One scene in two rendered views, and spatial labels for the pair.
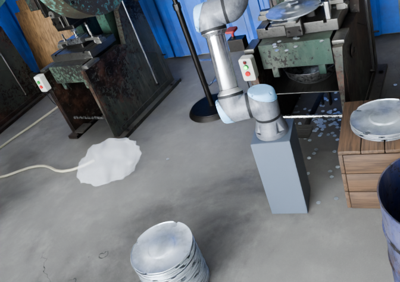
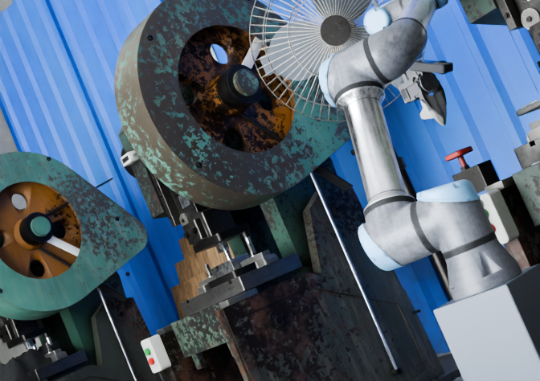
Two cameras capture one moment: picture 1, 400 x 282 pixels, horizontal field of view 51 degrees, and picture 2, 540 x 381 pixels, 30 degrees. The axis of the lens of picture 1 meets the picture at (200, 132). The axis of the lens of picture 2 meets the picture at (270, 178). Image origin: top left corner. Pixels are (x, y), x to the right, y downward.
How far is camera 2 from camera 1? 1.12 m
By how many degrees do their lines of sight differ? 38
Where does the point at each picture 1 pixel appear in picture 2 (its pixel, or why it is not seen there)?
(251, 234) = not seen: outside the picture
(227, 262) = not seen: outside the picture
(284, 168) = (514, 365)
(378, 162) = not seen: outside the picture
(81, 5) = (216, 173)
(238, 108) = (395, 225)
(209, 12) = (343, 60)
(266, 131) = (461, 272)
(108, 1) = (275, 174)
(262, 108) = (442, 219)
